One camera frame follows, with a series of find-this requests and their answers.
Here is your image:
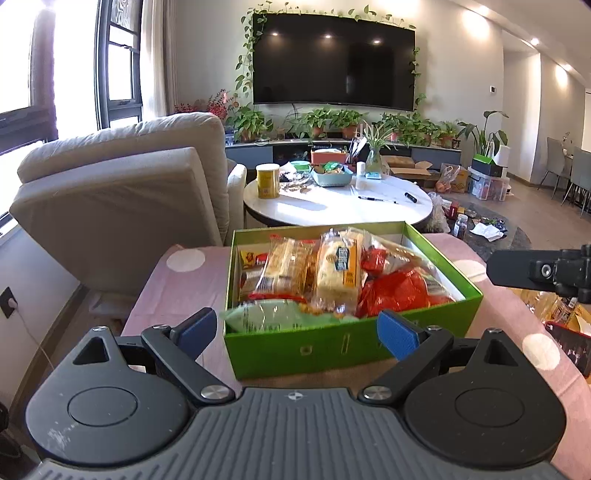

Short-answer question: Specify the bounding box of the shiny red snack bag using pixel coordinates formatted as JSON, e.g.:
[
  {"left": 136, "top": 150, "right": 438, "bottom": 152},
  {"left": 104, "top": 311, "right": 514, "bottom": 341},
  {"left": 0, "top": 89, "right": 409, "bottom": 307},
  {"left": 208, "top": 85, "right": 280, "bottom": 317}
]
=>
[{"left": 355, "top": 269, "right": 454, "bottom": 318}]

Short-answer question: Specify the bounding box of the pale green snack bag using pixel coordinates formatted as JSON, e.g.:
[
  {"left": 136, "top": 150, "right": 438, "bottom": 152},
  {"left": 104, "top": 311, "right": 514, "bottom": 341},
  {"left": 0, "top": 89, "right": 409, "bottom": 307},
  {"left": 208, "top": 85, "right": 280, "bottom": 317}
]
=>
[{"left": 221, "top": 299, "right": 359, "bottom": 333}]

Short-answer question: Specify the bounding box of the orange bread packet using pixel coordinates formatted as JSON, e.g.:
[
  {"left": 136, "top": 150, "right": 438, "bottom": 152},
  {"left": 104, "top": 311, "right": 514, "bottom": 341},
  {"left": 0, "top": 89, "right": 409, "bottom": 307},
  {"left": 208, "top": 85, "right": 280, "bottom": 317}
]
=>
[{"left": 311, "top": 229, "right": 362, "bottom": 315}]

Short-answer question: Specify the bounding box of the yellow bread packet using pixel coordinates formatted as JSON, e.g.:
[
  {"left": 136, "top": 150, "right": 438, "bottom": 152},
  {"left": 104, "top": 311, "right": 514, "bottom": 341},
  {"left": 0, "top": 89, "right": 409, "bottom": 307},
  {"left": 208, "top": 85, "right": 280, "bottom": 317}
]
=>
[{"left": 249, "top": 236, "right": 317, "bottom": 303}]

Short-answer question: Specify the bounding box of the brown beige snack bag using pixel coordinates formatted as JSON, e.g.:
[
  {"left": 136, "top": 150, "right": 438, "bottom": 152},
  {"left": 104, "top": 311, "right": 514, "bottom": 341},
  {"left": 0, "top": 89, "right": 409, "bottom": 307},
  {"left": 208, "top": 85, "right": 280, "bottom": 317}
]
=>
[{"left": 238, "top": 267, "right": 263, "bottom": 301}]

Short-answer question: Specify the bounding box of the dark round marble table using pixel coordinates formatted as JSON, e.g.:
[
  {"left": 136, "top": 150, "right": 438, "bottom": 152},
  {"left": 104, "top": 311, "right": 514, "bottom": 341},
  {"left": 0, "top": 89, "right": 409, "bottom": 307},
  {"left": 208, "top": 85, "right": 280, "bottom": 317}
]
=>
[{"left": 443, "top": 199, "right": 532, "bottom": 261}]

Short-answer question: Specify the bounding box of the red cased smartphone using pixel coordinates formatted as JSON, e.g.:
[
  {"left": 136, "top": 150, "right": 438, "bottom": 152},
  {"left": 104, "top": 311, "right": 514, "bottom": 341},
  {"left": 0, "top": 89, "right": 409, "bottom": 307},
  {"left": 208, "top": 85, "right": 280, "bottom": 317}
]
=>
[{"left": 545, "top": 321, "right": 591, "bottom": 379}]

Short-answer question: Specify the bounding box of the grey dining chair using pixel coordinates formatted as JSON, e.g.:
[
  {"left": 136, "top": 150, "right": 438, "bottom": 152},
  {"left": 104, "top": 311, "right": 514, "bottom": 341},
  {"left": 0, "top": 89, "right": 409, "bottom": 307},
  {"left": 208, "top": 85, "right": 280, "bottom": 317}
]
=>
[{"left": 538, "top": 137, "right": 572, "bottom": 195}]

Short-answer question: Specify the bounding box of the green cardboard box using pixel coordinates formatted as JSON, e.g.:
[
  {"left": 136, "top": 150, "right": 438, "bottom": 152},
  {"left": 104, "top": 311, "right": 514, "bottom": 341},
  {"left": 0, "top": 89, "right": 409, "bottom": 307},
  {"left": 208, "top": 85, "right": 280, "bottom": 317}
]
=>
[{"left": 221, "top": 222, "right": 483, "bottom": 380}]

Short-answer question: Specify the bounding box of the black marker pen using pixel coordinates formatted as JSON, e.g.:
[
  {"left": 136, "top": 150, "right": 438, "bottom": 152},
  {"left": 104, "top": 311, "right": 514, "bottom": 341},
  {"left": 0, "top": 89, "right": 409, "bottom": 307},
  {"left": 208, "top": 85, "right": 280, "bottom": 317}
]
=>
[{"left": 405, "top": 192, "right": 418, "bottom": 204}]

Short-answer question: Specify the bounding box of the cardboard box on console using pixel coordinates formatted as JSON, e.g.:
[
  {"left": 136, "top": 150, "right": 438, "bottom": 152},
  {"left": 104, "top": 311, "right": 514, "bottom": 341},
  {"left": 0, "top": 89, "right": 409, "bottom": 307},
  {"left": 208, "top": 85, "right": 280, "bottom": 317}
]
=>
[{"left": 383, "top": 155, "right": 433, "bottom": 180}]

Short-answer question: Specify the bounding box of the beige sofa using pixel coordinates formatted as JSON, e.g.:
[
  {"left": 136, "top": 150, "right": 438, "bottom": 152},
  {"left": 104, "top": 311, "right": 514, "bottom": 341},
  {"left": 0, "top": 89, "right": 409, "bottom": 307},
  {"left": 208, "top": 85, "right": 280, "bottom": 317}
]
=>
[{"left": 10, "top": 113, "right": 247, "bottom": 297}]

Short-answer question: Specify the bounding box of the yellow canister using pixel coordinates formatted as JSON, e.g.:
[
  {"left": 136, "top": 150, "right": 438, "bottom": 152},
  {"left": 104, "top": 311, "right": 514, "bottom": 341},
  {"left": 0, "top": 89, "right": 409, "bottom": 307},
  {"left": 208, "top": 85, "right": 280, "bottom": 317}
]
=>
[{"left": 256, "top": 163, "right": 280, "bottom": 199}]

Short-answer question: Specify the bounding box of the light blue snack bowl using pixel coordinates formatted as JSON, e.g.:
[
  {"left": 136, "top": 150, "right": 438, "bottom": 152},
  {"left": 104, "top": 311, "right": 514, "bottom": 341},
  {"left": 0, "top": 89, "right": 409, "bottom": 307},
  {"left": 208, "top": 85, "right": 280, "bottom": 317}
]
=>
[{"left": 311, "top": 166, "right": 353, "bottom": 188}]

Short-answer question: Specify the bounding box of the white round coffee table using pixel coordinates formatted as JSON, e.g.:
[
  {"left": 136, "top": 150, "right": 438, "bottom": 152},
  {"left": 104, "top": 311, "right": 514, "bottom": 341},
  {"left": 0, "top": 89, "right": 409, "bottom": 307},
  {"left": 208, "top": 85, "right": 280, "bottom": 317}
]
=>
[{"left": 243, "top": 176, "right": 433, "bottom": 226}]

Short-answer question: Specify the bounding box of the glass vase with plant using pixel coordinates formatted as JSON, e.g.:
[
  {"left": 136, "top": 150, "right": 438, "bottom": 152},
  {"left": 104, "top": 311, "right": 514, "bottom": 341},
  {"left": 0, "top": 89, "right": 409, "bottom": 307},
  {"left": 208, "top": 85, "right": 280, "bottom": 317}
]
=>
[{"left": 362, "top": 122, "right": 390, "bottom": 179}]

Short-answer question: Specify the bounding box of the dark tv console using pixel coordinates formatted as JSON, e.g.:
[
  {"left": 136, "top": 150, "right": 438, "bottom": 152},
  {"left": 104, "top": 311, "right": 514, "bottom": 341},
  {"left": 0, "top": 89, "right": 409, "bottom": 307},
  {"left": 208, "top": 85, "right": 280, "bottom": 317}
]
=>
[{"left": 225, "top": 139, "right": 462, "bottom": 170}]

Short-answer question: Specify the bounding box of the wall power socket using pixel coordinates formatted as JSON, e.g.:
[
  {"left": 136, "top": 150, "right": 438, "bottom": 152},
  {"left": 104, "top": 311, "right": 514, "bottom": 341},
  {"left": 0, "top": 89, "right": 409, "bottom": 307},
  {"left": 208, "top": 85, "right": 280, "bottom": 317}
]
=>
[{"left": 0, "top": 287, "right": 18, "bottom": 318}]

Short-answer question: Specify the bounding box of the wall mounted television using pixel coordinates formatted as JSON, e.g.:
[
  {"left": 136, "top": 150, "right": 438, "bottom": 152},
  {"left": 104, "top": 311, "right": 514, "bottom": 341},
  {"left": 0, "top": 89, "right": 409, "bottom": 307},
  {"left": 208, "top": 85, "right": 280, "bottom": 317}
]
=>
[{"left": 252, "top": 13, "right": 416, "bottom": 111}]

